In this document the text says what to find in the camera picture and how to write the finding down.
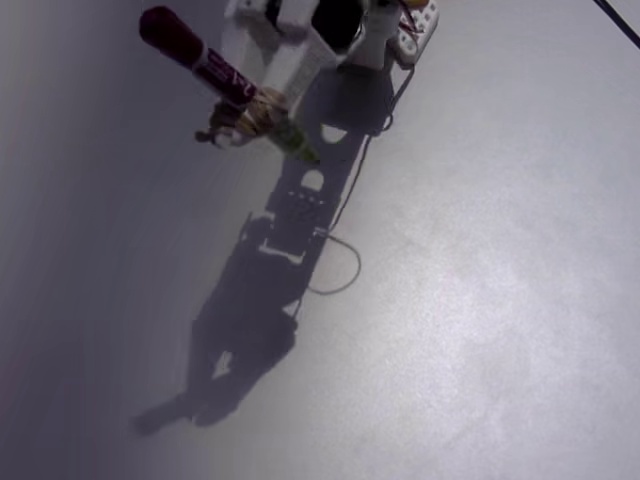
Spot black cable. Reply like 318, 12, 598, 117
593, 0, 640, 50

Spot green marker with maroon cap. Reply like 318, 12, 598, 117
138, 5, 322, 164

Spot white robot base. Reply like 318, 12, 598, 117
393, 0, 441, 67

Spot tan rubber bands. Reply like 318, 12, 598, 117
193, 85, 292, 150

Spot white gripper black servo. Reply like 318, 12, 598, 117
222, 0, 369, 116

